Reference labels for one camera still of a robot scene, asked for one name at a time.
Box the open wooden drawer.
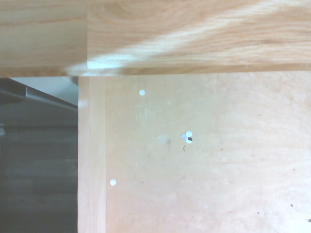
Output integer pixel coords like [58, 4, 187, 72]
[77, 70, 311, 233]

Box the grey metal rail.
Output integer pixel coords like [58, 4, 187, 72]
[0, 77, 79, 113]

